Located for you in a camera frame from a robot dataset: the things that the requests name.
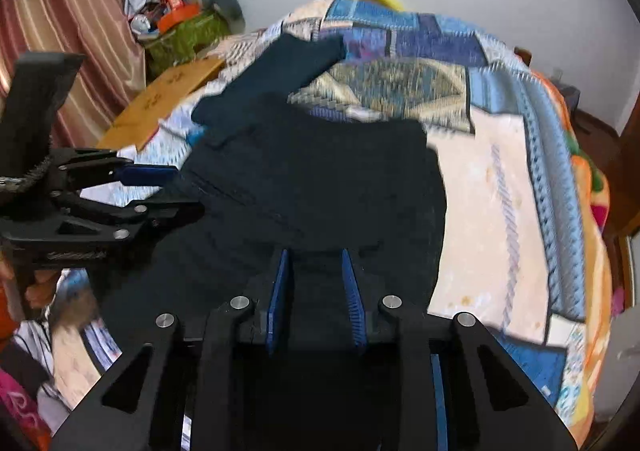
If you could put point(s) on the wooden bed post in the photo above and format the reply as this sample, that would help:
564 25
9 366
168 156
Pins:
523 56

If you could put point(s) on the person's left hand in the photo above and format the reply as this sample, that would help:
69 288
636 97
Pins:
41 288

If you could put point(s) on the wooden lap table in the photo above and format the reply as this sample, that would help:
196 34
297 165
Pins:
150 106

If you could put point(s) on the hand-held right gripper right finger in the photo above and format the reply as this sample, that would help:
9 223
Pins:
354 301

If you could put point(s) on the orange box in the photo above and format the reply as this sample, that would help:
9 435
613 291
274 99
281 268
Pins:
175 18

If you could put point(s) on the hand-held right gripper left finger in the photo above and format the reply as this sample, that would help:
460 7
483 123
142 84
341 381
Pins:
279 301

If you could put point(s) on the black pants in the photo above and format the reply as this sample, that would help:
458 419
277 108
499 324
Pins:
310 181

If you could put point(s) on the pink patterned cloth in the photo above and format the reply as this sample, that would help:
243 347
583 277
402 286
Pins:
20 406

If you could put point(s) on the patchwork printed blanket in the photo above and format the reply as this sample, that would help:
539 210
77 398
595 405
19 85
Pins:
500 211

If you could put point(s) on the green basket with clutter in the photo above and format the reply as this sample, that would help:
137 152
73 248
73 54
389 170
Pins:
190 40

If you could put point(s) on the small red box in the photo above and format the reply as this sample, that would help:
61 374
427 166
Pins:
176 0

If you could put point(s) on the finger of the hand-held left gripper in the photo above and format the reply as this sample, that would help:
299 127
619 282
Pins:
160 213
145 175

